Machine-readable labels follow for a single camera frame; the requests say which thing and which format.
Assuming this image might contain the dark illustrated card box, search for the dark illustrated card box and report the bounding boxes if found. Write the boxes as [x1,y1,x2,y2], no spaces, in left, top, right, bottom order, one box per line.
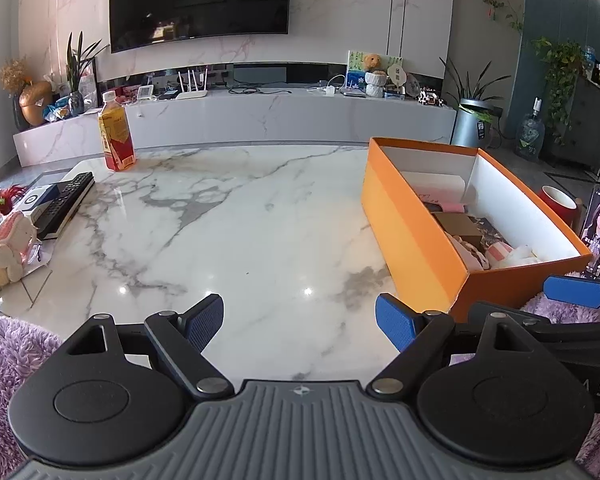
[480,217,511,248]

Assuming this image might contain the white bunny plush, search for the white bunny plush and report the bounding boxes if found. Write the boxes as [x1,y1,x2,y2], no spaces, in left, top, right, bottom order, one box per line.
[0,210,38,291]

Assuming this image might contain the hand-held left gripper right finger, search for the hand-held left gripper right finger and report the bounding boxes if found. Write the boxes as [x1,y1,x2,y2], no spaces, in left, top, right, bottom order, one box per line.
[365,293,548,396]

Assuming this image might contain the long-leaved potted plant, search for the long-leaved potted plant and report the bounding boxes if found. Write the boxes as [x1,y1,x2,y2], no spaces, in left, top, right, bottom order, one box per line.
[65,30,110,113]

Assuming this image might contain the gold cardboard box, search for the gold cardboard box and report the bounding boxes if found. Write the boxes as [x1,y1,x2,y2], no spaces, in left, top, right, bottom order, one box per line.
[432,211,483,241]

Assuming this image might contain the white oblong box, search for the white oblong box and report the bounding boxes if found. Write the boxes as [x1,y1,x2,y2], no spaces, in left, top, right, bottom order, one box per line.
[400,170,467,202]

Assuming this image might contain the black remote control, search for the black remote control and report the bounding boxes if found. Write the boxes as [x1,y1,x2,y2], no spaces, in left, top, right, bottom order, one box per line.
[32,172,96,233]

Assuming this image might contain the blue snack bag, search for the blue snack bag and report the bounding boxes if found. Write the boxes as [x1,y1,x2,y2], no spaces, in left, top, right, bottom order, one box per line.
[44,95,83,122]

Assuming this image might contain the white ceramic pot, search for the white ceramic pot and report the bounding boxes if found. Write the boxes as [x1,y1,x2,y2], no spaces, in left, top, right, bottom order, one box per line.
[364,71,388,98]

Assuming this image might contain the white and blue box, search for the white and blue box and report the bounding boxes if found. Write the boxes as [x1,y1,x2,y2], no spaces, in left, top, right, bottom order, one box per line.
[11,183,61,218]

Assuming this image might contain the orange cardboard box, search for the orange cardboard box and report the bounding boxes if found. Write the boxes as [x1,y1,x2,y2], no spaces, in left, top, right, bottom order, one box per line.
[361,136,593,323]

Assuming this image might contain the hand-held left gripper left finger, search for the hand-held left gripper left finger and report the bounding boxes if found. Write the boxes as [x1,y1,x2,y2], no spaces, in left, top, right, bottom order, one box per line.
[55,293,235,401]

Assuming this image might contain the pink striped plush toy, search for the pink striped plush toy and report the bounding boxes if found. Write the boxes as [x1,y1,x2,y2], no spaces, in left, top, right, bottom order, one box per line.
[450,232,551,272]

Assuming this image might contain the blue and green painting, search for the blue and green painting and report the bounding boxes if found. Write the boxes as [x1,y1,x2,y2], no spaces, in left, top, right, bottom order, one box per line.
[346,50,405,92]

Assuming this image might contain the clear water jug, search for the clear water jug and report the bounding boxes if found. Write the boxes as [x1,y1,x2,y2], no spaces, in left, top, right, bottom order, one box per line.
[515,97,546,162]

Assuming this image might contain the red mug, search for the red mug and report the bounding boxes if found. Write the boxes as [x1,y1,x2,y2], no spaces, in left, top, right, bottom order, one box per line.
[537,185,577,228]

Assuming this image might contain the grey sideboard cabinet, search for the grey sideboard cabinet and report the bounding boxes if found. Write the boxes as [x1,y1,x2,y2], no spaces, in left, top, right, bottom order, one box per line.
[555,77,600,171]

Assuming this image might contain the gold round vase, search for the gold round vase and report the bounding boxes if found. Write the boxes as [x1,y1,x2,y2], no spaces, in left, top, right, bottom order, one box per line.
[19,80,55,127]

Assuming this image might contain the red spiky flower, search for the red spiky flower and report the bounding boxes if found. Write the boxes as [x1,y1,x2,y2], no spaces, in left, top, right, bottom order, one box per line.
[0,185,28,223]

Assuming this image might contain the iced tea bottle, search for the iced tea bottle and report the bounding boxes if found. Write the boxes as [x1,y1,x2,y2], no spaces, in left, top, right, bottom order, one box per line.
[97,91,137,172]

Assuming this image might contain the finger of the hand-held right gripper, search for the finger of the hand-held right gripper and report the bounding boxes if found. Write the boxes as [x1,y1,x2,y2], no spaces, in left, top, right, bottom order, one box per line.
[542,275,600,311]
[467,301,600,347]

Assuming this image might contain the trailing green vine plant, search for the trailing green vine plant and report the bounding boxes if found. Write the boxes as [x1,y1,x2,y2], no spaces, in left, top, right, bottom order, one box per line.
[532,36,588,146]

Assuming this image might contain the plant in grey cylinder planter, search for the plant in grey cylinder planter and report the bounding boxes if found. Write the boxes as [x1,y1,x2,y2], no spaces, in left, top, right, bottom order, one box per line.
[439,56,511,148]

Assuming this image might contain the wall-mounted television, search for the wall-mounted television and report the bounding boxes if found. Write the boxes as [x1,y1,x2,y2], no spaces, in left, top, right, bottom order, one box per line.
[109,0,292,54]

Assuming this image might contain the dried flowers in dark vase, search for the dried flowers in dark vase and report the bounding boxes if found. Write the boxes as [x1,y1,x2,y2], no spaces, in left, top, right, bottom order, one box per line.
[0,57,31,131]

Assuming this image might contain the marble television cabinet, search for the marble television cabinet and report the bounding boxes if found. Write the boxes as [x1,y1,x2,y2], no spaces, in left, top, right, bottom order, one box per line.
[12,87,458,168]

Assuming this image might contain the white router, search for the white router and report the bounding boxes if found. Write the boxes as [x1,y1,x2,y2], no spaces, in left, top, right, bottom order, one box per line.
[175,67,211,101]

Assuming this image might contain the round paper fan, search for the round paper fan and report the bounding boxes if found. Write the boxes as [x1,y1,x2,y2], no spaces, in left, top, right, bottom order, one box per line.
[386,62,407,96]

